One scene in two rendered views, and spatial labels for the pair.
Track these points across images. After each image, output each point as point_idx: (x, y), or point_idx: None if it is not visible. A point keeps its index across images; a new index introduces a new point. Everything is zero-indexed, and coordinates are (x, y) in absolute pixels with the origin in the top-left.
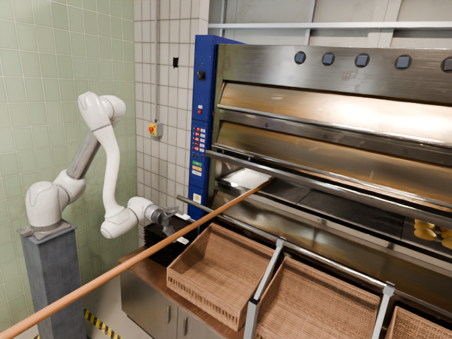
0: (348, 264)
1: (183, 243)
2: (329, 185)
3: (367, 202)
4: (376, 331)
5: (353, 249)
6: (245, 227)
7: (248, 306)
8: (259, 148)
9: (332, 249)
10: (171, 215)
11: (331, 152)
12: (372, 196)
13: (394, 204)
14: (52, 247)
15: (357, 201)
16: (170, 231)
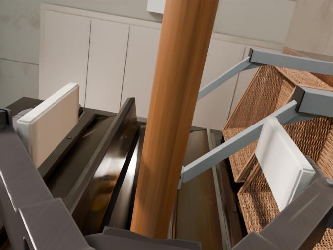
0: (213, 221)
1: (278, 121)
2: (67, 200)
3: (94, 166)
4: (219, 77)
5: (188, 223)
6: (167, 236)
7: (321, 93)
8: None
9: (202, 243)
10: (29, 172)
11: (11, 248)
12: (86, 165)
13: (95, 152)
14: None
15: (93, 173)
16: (272, 219)
